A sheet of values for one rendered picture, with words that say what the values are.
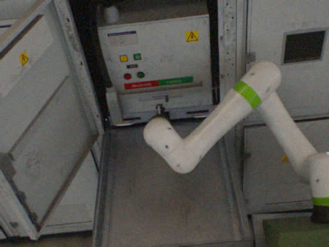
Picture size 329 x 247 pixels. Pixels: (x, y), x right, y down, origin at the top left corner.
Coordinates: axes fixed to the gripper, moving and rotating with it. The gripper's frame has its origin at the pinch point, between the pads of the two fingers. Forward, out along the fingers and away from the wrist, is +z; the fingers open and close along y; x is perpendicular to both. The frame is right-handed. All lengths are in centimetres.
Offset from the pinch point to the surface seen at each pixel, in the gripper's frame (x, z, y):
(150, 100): -5.3, 15.9, -5.0
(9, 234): -108, 58, 76
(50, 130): -45.0, -15.6, -2.0
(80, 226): -62, 55, 74
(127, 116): -17.8, 19.1, 2.3
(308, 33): 64, -4, -28
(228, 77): 31.4, 7.0, -12.3
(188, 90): 13.0, 9.5, -8.5
